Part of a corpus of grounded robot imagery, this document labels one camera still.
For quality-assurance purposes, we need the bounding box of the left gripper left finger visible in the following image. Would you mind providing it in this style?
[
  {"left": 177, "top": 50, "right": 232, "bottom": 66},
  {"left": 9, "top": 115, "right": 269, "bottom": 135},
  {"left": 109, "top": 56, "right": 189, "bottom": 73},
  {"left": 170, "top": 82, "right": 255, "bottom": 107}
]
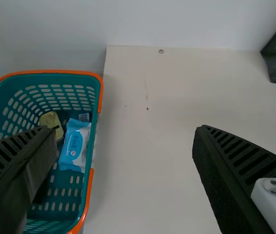
[{"left": 0, "top": 125, "right": 58, "bottom": 234}]

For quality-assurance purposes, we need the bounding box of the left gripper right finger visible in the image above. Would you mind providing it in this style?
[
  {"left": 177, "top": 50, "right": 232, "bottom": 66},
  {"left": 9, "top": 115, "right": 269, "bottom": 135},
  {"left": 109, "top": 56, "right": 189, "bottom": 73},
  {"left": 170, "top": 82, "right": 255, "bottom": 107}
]
[{"left": 192, "top": 124, "right": 276, "bottom": 234}]

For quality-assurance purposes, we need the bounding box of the blue wet wipes pack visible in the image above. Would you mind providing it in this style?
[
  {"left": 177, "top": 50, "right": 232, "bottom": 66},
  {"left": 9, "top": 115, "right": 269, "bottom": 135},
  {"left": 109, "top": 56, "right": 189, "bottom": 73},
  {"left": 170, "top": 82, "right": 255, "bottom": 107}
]
[{"left": 58, "top": 117, "right": 92, "bottom": 174}]

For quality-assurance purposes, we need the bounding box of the teal shopping basket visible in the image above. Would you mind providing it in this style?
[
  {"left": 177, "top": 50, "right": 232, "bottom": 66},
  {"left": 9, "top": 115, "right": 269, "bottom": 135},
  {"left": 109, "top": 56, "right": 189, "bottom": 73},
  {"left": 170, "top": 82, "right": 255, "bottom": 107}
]
[{"left": 0, "top": 70, "right": 104, "bottom": 234}]

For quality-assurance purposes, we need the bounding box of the gold rectangular tin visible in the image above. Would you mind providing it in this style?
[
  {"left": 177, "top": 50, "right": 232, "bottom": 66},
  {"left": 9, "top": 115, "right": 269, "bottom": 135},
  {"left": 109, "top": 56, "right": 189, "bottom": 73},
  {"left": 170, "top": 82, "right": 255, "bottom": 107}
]
[{"left": 38, "top": 111, "right": 67, "bottom": 142}]

